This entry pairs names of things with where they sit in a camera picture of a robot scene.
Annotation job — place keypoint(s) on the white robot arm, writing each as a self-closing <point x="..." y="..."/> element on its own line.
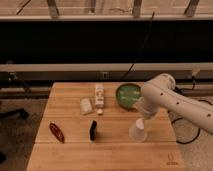
<point x="159" y="92"/>

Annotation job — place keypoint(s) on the black chair base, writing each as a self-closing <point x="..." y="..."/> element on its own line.
<point x="23" y="114"/>

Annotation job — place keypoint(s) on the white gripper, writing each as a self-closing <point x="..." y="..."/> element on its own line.
<point x="146" y="109"/>

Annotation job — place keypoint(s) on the small white bottle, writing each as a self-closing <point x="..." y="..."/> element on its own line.
<point x="99" y="98"/>

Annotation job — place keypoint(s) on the green ceramic bowl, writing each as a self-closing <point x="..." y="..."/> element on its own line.
<point x="127" y="95"/>

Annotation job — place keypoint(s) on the dark red oval object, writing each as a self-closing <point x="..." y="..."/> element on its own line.
<point x="56" y="131"/>

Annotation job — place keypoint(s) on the black eraser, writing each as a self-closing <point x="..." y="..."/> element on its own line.
<point x="93" y="130"/>

